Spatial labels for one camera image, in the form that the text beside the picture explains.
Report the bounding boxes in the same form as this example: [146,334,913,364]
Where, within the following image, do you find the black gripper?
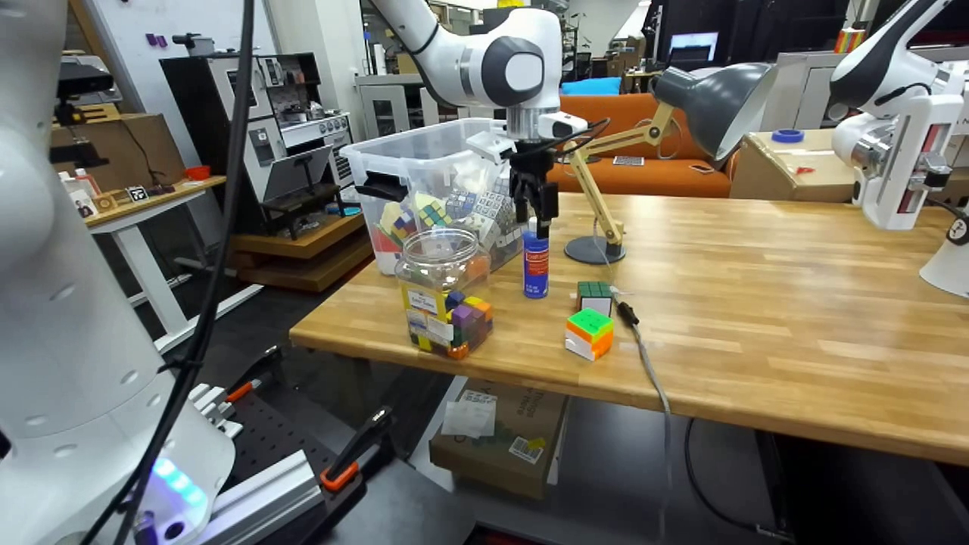
[505,134,570,241]

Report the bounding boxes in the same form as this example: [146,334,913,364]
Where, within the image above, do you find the blue bottle with black cap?
[521,223,553,302]

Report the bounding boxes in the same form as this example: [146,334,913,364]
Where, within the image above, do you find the clear plastic storage box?
[338,115,553,281]

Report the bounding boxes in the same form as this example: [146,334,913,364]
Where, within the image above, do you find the cardboard box with white labels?
[428,379,571,505]

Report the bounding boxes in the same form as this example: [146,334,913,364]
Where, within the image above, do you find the tan cardboard box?
[727,126,862,202]

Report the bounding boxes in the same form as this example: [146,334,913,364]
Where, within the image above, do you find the brown cardboard box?
[46,107,190,196]

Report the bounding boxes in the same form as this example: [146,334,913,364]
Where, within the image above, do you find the small dark green puzzle cube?
[576,279,619,317]

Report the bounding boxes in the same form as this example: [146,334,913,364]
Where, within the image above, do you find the orange sofa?
[542,91,739,200]

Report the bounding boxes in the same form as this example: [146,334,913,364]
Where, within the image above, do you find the glass jar of colourful cubes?
[394,223,497,364]

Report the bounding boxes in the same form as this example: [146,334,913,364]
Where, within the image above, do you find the green orange puzzle cube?
[561,307,619,364]

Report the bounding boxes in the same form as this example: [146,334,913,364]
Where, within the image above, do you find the white cabinet with doors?
[352,70,497,141]

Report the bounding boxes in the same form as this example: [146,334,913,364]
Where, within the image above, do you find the background computer monitor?
[664,26,724,70]

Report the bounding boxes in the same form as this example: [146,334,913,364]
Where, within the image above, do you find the low wooden shelf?
[233,213,378,297]

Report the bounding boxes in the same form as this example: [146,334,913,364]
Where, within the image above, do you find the black equipment rack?
[156,49,359,239]

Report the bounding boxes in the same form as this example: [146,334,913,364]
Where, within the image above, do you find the wooden side desk white legs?
[81,172,267,350]

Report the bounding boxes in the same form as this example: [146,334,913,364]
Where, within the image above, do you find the silver aluminium extrusion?
[194,447,342,545]

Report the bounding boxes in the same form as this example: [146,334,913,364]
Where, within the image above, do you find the large white robot body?
[0,0,240,545]

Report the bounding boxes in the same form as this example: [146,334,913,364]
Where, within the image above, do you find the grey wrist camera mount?
[528,107,589,141]

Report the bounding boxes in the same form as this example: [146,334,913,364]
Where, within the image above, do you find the black cable with plug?
[611,297,677,545]

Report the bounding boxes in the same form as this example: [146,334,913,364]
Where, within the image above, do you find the black cable loop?
[682,415,781,541]

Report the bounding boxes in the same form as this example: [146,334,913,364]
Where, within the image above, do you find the orange handled black clamp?
[215,346,284,408]
[316,407,398,500]

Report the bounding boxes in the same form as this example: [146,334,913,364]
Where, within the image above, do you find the black hanging cable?
[80,0,256,545]

